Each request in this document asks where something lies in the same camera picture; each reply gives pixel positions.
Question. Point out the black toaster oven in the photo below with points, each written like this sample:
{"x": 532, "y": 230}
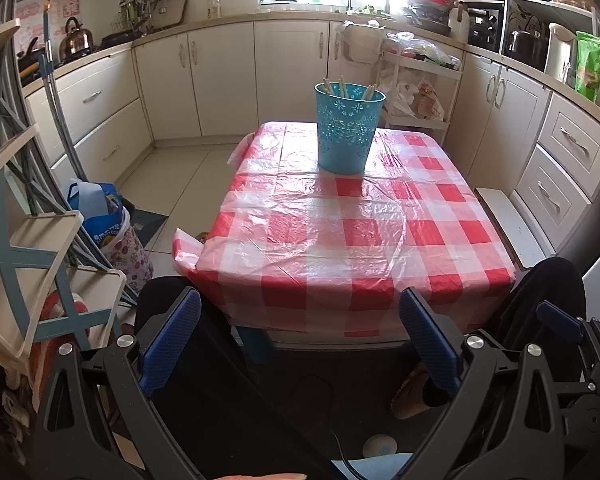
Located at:
{"x": 482, "y": 27}

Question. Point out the white plastic bag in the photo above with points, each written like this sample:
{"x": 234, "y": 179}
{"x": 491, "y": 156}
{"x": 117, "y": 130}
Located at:
{"x": 397, "y": 95}

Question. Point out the clear bags of groceries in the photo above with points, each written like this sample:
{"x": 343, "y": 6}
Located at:
{"x": 420, "y": 50}

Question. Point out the person's right leg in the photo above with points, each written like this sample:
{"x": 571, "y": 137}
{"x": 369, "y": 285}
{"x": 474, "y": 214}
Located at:
{"x": 545, "y": 285}

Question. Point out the steel kettle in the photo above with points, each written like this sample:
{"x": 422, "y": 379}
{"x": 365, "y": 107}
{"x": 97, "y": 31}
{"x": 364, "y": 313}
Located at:
{"x": 76, "y": 40}

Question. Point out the cream kitchen base cabinets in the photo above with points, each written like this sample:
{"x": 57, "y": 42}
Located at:
{"x": 290, "y": 75}

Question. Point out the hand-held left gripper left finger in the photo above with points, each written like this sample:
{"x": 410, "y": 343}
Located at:
{"x": 172, "y": 342}

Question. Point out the light blue cloth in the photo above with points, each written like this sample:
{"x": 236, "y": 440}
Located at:
{"x": 380, "y": 467}

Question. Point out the beige and blue shelf rack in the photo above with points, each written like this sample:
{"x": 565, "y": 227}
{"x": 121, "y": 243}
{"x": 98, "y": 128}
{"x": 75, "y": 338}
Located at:
{"x": 40, "y": 240}

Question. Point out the white rolling cart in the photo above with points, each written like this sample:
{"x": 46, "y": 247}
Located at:
{"x": 447, "y": 74}

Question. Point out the stack of pans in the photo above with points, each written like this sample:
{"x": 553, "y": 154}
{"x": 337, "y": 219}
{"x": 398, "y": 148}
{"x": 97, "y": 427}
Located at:
{"x": 427, "y": 12}

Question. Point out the red towel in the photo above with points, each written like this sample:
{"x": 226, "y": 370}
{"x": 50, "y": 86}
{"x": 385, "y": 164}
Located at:
{"x": 52, "y": 345}

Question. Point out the pink wall posters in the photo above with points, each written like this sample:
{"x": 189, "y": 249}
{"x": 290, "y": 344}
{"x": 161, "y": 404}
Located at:
{"x": 30, "y": 10}

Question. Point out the dark hanging tray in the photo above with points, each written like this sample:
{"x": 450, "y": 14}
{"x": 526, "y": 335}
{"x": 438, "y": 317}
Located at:
{"x": 172, "y": 10}

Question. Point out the white hanging waste bin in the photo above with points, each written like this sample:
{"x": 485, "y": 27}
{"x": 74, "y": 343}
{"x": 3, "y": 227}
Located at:
{"x": 362, "y": 45}

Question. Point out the white round object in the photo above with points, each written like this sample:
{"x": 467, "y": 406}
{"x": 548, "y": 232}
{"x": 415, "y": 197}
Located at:
{"x": 380, "y": 445}

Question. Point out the dark door mat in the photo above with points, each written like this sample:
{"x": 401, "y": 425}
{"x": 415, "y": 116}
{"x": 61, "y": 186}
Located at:
{"x": 147, "y": 225}

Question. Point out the grey folded tube rack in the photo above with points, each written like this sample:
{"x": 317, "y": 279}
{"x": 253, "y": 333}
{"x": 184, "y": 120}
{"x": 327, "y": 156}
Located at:
{"x": 35, "y": 170}

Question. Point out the black cooking pot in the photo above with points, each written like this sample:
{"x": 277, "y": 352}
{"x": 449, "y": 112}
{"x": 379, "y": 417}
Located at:
{"x": 522, "y": 47}

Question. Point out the white electric water boiler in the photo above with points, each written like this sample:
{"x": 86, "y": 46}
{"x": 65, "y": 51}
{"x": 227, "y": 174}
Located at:
{"x": 560, "y": 55}

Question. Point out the black wok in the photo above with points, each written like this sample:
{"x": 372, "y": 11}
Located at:
{"x": 120, "y": 37}

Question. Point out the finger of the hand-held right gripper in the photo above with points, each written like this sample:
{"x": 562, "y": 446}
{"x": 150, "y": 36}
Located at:
{"x": 560, "y": 320}

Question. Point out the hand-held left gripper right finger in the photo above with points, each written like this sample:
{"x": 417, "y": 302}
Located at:
{"x": 430, "y": 342}

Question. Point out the white cutting board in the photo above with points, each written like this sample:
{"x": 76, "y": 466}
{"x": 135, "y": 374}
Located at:
{"x": 459, "y": 25}

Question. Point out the brown slipper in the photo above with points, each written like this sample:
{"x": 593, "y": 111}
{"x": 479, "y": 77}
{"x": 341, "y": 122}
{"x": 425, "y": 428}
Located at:
{"x": 410, "y": 400}

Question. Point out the floral fabric bag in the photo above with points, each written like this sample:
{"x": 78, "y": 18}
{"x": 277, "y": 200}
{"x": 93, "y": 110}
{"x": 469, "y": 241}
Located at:
{"x": 130, "y": 260}

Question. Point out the white low bench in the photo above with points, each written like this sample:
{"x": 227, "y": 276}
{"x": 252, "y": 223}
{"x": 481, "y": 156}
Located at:
{"x": 502, "y": 220}

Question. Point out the printed plastic bag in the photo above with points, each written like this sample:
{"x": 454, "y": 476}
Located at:
{"x": 427, "y": 102}

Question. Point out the white countertop shelf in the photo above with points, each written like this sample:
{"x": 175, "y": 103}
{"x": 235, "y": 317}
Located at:
{"x": 545, "y": 2}

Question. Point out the clear plastic bottle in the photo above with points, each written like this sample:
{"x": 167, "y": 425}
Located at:
{"x": 214, "y": 7}

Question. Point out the pile of wooden chopsticks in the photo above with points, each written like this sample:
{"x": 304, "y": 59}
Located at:
{"x": 341, "y": 86}

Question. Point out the green snack packet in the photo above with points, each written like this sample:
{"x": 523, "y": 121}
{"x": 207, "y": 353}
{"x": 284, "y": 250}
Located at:
{"x": 589, "y": 67}

